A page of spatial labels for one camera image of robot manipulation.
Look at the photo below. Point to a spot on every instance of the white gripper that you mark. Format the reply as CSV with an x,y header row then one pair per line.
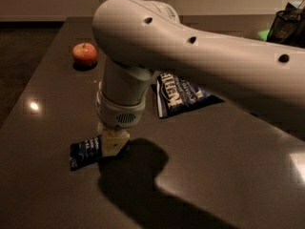
x,y
119,114

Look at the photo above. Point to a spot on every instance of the dark blue RXBAR wrapper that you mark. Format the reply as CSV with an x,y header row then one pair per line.
x,y
85,153

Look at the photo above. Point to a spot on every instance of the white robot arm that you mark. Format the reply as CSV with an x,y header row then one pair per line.
x,y
143,38

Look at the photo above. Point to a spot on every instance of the blue Kettle chips bag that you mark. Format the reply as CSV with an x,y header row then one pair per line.
x,y
175,96

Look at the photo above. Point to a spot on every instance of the red apple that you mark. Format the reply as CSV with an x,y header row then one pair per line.
x,y
84,54

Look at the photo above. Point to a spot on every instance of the black mesh container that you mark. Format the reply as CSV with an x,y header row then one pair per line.
x,y
288,27

